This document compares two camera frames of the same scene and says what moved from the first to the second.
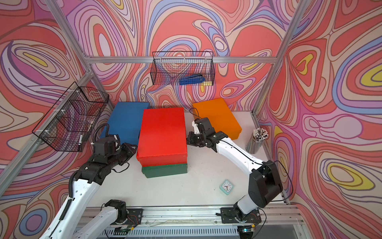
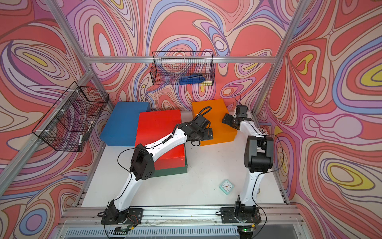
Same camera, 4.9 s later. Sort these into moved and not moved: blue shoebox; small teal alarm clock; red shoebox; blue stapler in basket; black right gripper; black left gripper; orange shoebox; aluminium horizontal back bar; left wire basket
Moved: black right gripper; black left gripper; red shoebox
Not moved: blue shoebox; aluminium horizontal back bar; blue stapler in basket; left wire basket; small teal alarm clock; orange shoebox
